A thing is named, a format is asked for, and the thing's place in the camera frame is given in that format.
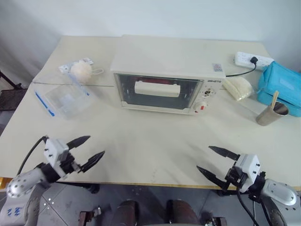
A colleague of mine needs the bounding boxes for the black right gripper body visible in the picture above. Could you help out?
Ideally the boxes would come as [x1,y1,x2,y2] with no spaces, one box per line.
[224,164,245,190]

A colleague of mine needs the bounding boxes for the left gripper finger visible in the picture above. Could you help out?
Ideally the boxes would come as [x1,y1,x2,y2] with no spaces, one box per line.
[66,135,91,150]
[79,151,106,174]

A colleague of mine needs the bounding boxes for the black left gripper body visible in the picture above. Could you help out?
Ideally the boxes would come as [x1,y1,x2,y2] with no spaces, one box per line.
[58,152,84,177]

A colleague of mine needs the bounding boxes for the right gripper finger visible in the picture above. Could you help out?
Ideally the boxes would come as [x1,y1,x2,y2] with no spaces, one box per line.
[208,145,240,163]
[196,165,228,191]

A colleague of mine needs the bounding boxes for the clear plastic container blue clips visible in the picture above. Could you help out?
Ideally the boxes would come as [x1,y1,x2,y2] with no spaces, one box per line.
[34,84,93,121]

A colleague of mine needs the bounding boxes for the bagged white noodles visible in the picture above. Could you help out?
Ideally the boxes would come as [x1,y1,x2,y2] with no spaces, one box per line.
[222,77,256,102]

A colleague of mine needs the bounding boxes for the white toaster oven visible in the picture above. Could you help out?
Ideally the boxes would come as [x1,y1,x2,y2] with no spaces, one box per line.
[110,36,227,117]

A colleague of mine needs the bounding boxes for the black table clamp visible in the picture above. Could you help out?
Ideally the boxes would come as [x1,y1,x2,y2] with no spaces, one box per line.
[217,187,238,196]

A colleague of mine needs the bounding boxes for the dark rounded shape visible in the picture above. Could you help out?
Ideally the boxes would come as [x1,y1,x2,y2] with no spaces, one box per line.
[166,199,201,226]

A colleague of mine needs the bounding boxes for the stainless steel cup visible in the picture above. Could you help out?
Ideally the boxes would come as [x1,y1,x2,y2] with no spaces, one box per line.
[256,101,290,127]

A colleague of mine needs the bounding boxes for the peach mesh bath sponge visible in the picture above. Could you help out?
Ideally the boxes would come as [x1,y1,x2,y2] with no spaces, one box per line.
[71,59,105,83]

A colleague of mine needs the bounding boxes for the wooden chopsticks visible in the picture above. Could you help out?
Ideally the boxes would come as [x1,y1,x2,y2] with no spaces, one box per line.
[270,91,280,110]

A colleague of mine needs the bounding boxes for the black metal rack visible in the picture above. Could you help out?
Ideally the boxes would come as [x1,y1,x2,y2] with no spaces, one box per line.
[0,70,29,112]

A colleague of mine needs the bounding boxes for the blue fabric bag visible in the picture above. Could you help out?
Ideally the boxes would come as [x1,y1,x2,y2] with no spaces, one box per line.
[257,61,301,117]

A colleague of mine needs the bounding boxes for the white power strip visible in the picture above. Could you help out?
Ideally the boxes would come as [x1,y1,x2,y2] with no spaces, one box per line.
[235,51,275,72]

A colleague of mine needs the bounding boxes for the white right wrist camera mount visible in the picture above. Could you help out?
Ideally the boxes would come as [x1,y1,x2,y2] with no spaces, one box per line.
[234,154,261,192]

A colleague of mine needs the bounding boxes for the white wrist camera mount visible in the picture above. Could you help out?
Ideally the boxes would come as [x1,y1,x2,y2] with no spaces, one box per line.
[44,138,70,174]
[234,154,261,192]

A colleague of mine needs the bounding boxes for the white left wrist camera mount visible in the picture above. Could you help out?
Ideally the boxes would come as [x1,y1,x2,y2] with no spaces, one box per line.
[44,138,70,174]

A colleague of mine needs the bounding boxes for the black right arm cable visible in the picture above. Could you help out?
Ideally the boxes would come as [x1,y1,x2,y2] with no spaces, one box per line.
[237,187,258,226]

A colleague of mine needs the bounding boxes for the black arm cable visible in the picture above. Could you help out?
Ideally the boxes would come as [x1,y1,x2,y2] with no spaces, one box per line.
[16,135,48,176]
[237,187,258,226]

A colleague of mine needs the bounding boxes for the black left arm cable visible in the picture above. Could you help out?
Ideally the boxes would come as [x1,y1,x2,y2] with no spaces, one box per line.
[16,135,48,176]

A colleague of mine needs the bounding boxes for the black power cable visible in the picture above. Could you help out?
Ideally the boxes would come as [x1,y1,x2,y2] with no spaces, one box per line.
[225,61,258,78]

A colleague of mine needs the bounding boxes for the white plastic handle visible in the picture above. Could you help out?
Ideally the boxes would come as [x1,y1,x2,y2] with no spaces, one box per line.
[134,80,181,97]

